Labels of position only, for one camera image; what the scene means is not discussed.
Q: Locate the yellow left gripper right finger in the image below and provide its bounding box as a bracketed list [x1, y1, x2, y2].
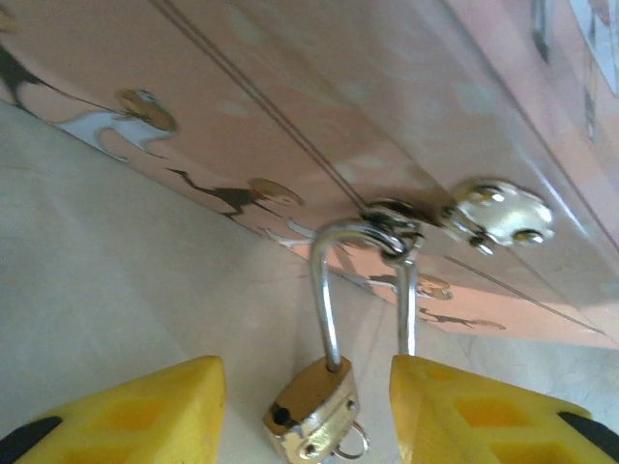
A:
[390, 353, 619, 464]

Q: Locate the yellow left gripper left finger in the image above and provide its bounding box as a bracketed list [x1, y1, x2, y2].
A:
[0, 355, 228, 464]

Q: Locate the small brass padlock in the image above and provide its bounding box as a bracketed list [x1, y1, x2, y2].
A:
[262, 217, 420, 464]

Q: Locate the silver hasp latch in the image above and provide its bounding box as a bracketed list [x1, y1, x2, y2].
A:
[360, 177, 555, 260]

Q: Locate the pink wedding tin box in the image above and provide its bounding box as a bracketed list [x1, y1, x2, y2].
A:
[0, 0, 619, 350]

